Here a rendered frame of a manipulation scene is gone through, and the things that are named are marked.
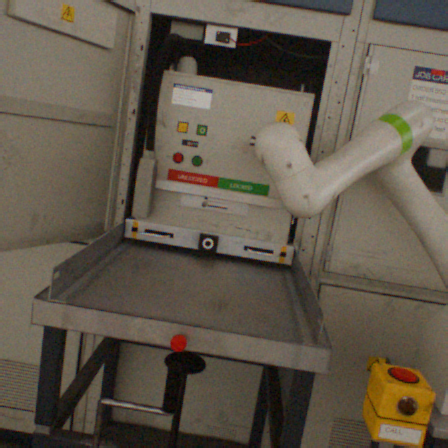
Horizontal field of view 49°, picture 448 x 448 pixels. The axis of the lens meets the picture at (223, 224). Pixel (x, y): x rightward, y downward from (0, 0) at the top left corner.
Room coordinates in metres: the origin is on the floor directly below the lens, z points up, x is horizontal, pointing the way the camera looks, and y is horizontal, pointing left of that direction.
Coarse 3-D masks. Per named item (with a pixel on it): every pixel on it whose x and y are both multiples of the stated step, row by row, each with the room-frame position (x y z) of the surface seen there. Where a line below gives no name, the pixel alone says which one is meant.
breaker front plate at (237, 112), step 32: (160, 96) 1.54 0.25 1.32; (224, 96) 1.54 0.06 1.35; (256, 96) 1.54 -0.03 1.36; (288, 96) 1.54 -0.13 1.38; (160, 128) 1.54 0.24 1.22; (192, 128) 1.54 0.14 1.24; (224, 128) 1.54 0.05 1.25; (256, 128) 1.54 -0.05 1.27; (160, 160) 1.54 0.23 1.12; (224, 160) 1.54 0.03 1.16; (256, 160) 1.54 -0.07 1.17; (160, 192) 1.54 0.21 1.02; (192, 224) 1.54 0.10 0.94; (224, 224) 1.54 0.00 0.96; (256, 224) 1.54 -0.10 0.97; (288, 224) 1.53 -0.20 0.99
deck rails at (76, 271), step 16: (96, 240) 1.24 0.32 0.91; (112, 240) 1.41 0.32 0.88; (128, 240) 1.56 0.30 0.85; (80, 256) 1.12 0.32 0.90; (96, 256) 1.26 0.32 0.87; (112, 256) 1.34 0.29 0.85; (64, 272) 1.02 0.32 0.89; (80, 272) 1.14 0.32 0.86; (96, 272) 1.17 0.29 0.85; (288, 272) 1.48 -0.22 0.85; (304, 272) 1.27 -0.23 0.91; (64, 288) 1.03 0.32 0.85; (80, 288) 1.05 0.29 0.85; (288, 288) 1.31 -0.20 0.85; (304, 288) 1.22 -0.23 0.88; (304, 304) 1.18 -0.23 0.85; (304, 320) 1.07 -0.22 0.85; (304, 336) 0.98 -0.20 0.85
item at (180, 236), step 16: (128, 224) 1.53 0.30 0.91; (160, 224) 1.53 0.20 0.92; (160, 240) 1.53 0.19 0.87; (176, 240) 1.53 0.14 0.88; (192, 240) 1.53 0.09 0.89; (224, 240) 1.53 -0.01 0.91; (240, 240) 1.52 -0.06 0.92; (256, 240) 1.52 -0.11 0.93; (256, 256) 1.52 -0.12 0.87; (272, 256) 1.52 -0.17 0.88; (288, 256) 1.52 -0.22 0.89
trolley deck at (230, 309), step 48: (144, 240) 1.61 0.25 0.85; (48, 288) 1.02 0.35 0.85; (96, 288) 1.07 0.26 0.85; (144, 288) 1.13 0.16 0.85; (192, 288) 1.18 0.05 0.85; (240, 288) 1.25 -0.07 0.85; (144, 336) 0.95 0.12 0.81; (192, 336) 0.95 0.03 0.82; (240, 336) 0.95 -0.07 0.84; (288, 336) 0.97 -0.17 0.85
